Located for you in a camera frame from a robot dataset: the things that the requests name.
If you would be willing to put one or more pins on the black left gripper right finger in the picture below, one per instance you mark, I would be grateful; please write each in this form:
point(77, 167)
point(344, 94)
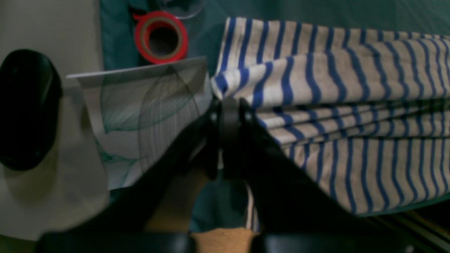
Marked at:
point(286, 199)

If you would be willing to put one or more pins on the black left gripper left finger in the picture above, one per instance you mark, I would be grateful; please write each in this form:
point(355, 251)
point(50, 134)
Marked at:
point(195, 147)

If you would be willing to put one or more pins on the blue white striped T-shirt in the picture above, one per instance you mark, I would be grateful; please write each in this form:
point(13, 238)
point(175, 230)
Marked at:
point(364, 112)

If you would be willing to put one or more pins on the open leaf print booklet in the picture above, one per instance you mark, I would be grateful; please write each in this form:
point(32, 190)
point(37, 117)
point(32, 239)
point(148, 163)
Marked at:
point(136, 113)

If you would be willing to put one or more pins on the black computer mouse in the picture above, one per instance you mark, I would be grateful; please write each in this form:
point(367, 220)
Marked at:
point(30, 92)

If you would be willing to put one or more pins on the orange tape roll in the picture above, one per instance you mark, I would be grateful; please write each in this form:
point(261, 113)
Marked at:
point(159, 37)

